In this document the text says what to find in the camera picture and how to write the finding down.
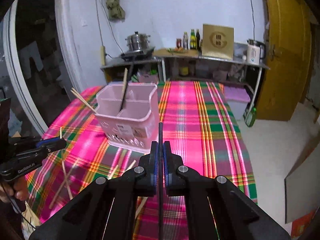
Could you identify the black induction cooker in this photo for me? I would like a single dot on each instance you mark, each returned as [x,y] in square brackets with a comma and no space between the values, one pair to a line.
[137,53]

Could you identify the white power strip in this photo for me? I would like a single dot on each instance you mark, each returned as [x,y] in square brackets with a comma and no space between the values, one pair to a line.
[103,55]

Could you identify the steel steamer pot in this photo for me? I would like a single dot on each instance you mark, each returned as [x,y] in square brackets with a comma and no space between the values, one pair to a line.
[138,41]

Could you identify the metal kitchen counter shelf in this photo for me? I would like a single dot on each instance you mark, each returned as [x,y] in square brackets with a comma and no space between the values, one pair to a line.
[194,66]

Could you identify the pink plastic utensil basket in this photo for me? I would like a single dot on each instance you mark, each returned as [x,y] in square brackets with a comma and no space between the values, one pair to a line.
[133,123]

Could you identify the left hand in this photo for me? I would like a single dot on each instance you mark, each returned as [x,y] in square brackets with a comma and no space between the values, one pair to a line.
[19,190]

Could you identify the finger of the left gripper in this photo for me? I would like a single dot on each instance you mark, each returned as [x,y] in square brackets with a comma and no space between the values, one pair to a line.
[50,142]
[35,153]

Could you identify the dark sauce bottle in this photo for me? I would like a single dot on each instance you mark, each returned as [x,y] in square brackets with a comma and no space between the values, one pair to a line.
[198,40]

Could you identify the wooden chopstick in basket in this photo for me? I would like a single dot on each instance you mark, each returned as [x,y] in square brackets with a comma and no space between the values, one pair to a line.
[83,101]
[124,82]

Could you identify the purple storage box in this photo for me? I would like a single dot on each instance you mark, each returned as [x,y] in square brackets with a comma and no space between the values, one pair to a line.
[238,99]

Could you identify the clear white bottle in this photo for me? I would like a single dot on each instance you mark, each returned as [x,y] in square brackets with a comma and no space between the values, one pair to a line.
[185,41]

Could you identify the green glass bottle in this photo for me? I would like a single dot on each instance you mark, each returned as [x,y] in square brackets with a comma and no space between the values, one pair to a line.
[251,117]

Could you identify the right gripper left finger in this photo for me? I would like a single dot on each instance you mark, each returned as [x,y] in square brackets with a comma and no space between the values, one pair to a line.
[105,209]

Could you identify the white electric kettle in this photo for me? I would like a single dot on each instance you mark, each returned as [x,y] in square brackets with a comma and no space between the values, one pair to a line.
[256,51]

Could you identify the gold cardboard box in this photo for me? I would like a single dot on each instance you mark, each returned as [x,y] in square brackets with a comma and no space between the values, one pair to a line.
[218,41]

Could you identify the green soy sauce bottle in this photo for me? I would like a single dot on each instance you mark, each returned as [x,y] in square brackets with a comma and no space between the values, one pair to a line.
[192,41]

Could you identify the wooden cutting board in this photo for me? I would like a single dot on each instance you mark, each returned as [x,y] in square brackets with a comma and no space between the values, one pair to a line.
[174,52]

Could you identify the green hanging cloth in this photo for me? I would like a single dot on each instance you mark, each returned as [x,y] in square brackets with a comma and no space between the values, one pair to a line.
[111,0]

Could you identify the yellow wooden door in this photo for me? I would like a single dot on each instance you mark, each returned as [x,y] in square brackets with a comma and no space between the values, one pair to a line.
[288,59]

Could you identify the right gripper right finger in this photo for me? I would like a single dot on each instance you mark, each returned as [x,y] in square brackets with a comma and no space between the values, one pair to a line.
[215,207]

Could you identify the red sauce jar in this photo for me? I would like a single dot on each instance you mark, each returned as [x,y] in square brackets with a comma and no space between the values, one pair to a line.
[178,43]

